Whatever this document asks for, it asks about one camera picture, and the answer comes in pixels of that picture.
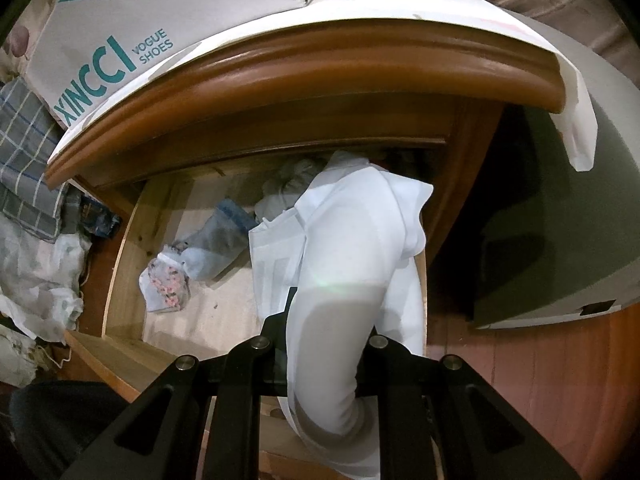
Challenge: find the white plastic bag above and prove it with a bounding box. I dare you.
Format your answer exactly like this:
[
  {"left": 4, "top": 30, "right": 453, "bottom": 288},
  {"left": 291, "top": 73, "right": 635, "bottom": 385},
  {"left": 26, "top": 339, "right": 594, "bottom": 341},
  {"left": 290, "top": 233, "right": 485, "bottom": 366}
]
[{"left": 0, "top": 210, "right": 93, "bottom": 386}]

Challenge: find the plaid cloth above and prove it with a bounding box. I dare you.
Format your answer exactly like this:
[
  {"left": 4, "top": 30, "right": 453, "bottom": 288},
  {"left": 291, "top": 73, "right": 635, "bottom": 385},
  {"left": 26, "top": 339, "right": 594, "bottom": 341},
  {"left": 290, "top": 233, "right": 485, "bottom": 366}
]
[{"left": 0, "top": 77, "right": 71, "bottom": 243}]

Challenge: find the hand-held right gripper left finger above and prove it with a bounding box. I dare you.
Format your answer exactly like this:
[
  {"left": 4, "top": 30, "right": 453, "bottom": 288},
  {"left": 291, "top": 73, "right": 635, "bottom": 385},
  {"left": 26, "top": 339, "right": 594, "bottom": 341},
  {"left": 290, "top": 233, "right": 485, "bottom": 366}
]
[{"left": 60, "top": 287, "right": 296, "bottom": 480}]

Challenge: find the white cardboard shoe box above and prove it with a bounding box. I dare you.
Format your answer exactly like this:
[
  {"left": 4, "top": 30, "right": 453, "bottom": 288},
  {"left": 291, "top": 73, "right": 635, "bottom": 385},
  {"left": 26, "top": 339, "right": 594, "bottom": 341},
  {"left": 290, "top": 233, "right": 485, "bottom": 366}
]
[{"left": 20, "top": 0, "right": 336, "bottom": 131}]

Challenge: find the floral print underwear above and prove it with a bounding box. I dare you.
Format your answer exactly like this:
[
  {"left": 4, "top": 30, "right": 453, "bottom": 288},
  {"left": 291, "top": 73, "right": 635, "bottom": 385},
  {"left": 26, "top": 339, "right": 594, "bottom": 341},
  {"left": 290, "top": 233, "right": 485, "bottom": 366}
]
[{"left": 139, "top": 252, "right": 192, "bottom": 313}]

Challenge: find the white cotton underwear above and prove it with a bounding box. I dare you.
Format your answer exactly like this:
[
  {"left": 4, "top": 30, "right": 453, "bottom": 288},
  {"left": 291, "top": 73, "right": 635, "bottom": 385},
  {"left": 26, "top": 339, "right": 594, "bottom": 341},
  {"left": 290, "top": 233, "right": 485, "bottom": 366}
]
[{"left": 248, "top": 150, "right": 435, "bottom": 480}]

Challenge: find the dark cloth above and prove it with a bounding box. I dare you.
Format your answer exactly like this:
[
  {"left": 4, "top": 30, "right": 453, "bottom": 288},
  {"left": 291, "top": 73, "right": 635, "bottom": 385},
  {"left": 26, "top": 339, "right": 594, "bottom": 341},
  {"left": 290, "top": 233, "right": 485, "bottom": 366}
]
[{"left": 9, "top": 380, "right": 133, "bottom": 480}]

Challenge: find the blue striped sock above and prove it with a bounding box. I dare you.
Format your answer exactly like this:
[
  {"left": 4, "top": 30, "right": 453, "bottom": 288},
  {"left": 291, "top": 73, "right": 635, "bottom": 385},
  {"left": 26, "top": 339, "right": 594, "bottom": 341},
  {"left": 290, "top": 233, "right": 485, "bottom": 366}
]
[{"left": 172, "top": 199, "right": 258, "bottom": 281}]

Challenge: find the blue packet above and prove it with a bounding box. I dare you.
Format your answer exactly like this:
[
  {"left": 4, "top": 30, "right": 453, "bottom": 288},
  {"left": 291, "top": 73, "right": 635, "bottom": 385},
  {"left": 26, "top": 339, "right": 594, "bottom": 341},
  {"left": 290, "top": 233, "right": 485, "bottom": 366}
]
[{"left": 80, "top": 197, "right": 122, "bottom": 241}]

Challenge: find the brown wooden nightstand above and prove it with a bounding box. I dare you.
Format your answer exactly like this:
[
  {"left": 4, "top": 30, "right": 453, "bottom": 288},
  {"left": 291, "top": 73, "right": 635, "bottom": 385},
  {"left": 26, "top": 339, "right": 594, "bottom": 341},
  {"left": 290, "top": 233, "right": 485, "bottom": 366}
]
[{"left": 45, "top": 34, "right": 568, "bottom": 411}]

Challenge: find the grey white garment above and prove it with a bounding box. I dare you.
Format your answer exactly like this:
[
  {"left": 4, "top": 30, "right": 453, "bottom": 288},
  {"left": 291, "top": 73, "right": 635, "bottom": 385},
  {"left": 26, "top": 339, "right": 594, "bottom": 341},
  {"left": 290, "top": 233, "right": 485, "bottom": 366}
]
[{"left": 255, "top": 157, "right": 331, "bottom": 226}]

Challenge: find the wooden drawer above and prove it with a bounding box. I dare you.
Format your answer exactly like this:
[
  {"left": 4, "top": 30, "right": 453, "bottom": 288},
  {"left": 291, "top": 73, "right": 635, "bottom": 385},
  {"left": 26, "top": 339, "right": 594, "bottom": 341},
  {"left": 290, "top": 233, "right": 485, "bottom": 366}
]
[{"left": 65, "top": 157, "right": 431, "bottom": 480}]

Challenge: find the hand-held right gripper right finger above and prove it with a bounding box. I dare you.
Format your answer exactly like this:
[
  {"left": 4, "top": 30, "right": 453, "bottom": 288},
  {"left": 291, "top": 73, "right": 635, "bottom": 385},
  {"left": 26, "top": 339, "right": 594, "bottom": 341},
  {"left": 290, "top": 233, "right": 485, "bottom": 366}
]
[{"left": 352, "top": 321, "right": 581, "bottom": 480}]

